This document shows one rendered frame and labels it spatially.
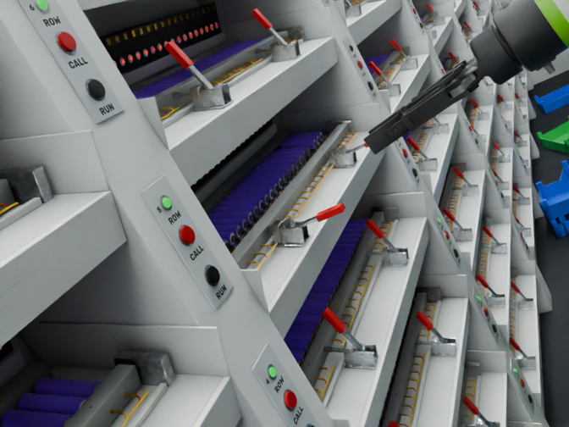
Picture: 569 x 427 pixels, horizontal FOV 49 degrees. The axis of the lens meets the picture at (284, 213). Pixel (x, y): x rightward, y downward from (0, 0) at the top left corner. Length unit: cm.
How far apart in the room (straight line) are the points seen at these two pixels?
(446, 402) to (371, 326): 20
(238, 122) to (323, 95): 46
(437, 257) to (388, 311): 34
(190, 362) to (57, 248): 17
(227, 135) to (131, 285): 23
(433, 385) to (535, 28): 56
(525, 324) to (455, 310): 61
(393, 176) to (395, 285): 27
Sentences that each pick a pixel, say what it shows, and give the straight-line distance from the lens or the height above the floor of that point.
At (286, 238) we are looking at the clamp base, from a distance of 75.
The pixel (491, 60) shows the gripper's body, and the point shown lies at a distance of 88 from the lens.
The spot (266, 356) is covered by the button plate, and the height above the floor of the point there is 86.
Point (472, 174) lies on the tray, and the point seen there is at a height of 52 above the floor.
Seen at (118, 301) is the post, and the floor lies 99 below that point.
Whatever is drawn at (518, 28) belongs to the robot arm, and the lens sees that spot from 87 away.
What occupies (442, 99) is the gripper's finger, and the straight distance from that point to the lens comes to 88.
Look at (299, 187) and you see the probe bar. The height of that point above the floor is 92.
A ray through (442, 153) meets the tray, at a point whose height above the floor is 70.
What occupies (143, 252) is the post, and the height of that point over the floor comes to 102.
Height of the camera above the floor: 110
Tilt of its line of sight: 13 degrees down
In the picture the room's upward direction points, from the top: 30 degrees counter-clockwise
